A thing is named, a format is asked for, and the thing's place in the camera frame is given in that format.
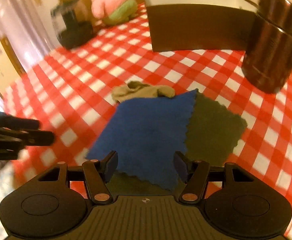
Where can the grey microfiber cloth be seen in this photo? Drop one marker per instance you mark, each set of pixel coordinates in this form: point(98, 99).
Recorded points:
point(213, 133)

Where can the dark brown cylindrical canister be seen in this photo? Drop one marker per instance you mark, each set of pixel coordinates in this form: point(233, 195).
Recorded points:
point(267, 62)

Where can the blue microfiber cloth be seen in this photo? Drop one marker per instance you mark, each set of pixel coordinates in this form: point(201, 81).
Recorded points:
point(146, 132)

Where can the black glass jar grinder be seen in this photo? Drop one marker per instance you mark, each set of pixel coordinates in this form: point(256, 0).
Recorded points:
point(72, 24)

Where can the brown open storage box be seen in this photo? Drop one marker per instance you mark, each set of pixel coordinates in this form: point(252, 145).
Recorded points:
point(200, 24)

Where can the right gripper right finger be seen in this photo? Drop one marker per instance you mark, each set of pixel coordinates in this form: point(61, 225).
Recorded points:
point(194, 174)

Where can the purple sheer curtain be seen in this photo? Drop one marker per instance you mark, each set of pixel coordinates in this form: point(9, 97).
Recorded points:
point(28, 27)

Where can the white wooden chair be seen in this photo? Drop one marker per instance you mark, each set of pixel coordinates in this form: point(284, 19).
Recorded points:
point(10, 67)

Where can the red white checkered tablecloth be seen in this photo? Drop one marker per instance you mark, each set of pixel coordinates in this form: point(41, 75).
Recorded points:
point(69, 92)

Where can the beige sock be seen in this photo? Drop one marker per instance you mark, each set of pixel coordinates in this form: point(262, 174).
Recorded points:
point(137, 89)

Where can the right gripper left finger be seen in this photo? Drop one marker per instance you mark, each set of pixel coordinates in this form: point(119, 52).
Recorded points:
point(97, 174)

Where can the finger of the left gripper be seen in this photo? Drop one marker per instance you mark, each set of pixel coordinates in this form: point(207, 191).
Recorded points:
point(15, 123)
point(30, 137)

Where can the pink starfish plush toy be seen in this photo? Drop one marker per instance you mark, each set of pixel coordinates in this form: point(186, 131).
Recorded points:
point(114, 12)

